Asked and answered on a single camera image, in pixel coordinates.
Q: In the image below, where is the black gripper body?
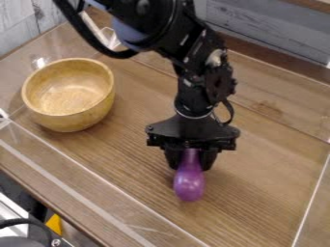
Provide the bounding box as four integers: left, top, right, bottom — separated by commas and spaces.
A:
146, 115, 240, 151

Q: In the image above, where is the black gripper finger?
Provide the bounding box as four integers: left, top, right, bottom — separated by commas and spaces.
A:
201, 149, 218, 171
165, 147, 184, 170

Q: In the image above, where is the purple toy eggplant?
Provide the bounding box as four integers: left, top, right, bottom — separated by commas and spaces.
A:
173, 149, 205, 202

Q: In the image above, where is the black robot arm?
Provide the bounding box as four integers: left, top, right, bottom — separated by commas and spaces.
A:
54, 0, 240, 171

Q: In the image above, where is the brown wooden bowl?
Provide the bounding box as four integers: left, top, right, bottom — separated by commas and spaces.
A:
21, 58, 115, 132

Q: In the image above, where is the yellow black device bottom left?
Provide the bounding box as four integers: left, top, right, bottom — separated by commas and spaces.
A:
27, 213, 75, 247

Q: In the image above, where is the clear acrylic tray wall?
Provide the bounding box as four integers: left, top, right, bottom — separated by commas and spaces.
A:
0, 109, 209, 247

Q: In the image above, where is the black cable bottom left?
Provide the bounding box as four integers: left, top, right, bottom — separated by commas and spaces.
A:
0, 217, 49, 247

